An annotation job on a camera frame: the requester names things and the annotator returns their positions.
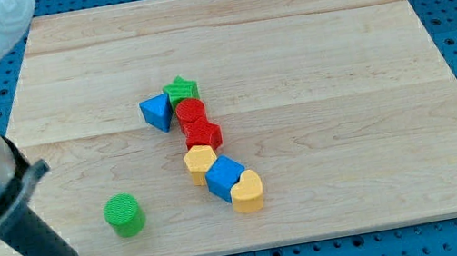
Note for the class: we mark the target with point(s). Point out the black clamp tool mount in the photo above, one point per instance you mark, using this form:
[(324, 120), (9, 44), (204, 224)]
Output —
[(19, 189)]

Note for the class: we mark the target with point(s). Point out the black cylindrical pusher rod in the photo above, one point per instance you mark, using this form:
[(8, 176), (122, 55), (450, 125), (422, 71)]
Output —
[(29, 235)]

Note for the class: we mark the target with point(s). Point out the green cylinder block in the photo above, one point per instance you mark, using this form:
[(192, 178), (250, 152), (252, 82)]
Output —
[(125, 216)]

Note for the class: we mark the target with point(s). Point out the light wooden board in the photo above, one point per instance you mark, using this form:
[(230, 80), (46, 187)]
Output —
[(345, 108)]

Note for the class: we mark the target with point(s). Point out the blue triangle block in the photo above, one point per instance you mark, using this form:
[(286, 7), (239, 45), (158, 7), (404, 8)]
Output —
[(158, 111)]

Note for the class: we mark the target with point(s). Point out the yellow hexagon block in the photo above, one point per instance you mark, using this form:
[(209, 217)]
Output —
[(198, 161)]

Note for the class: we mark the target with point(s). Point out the red star block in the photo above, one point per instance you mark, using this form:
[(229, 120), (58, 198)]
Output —
[(202, 132)]

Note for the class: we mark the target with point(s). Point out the red cylinder block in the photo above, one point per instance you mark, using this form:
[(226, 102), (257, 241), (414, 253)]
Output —
[(189, 111)]

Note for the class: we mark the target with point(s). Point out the blue cube block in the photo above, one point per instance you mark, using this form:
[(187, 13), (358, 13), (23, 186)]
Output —
[(222, 176)]

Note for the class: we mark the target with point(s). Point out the green star block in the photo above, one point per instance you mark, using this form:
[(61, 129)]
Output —
[(180, 89)]

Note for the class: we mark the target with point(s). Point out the yellow heart block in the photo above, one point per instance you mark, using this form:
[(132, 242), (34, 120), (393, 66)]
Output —
[(247, 194)]

